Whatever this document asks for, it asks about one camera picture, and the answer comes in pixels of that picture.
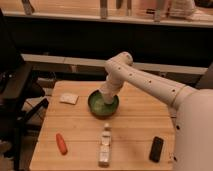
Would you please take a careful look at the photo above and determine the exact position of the white ceramic cup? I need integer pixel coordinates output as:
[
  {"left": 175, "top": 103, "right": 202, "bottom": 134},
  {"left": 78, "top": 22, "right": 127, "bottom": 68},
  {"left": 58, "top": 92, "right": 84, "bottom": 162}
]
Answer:
[{"left": 103, "top": 97, "right": 114, "bottom": 104}]

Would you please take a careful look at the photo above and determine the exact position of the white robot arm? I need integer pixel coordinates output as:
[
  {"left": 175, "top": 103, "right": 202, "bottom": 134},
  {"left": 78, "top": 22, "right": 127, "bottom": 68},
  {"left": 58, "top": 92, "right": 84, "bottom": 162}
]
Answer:
[{"left": 99, "top": 52, "right": 213, "bottom": 171}]

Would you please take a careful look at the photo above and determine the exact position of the green ceramic bowl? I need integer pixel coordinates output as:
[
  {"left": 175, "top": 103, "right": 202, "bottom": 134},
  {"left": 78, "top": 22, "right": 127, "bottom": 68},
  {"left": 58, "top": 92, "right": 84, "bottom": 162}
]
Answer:
[{"left": 88, "top": 90, "right": 119, "bottom": 118}]

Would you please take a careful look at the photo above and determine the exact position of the clear plastic water bottle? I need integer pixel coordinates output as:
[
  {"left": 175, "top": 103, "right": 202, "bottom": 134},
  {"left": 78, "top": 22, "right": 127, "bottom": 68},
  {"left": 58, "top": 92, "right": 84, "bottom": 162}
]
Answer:
[{"left": 98, "top": 123, "right": 112, "bottom": 167}]

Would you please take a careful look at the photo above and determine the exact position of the orange carrot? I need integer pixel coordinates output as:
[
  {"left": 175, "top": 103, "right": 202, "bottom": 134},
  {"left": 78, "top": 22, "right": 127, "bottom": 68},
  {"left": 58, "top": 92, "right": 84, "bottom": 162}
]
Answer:
[{"left": 56, "top": 133, "right": 68, "bottom": 155}]

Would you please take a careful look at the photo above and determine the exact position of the black smartphone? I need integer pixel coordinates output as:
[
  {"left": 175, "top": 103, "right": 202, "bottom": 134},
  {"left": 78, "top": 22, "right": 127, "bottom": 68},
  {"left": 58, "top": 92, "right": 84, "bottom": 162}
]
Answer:
[{"left": 149, "top": 137, "right": 164, "bottom": 163}]

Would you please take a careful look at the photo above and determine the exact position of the black chair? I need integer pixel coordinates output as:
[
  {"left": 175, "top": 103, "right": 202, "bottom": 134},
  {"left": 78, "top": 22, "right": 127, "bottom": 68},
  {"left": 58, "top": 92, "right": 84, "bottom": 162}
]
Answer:
[{"left": 0, "top": 9, "right": 49, "bottom": 171}]

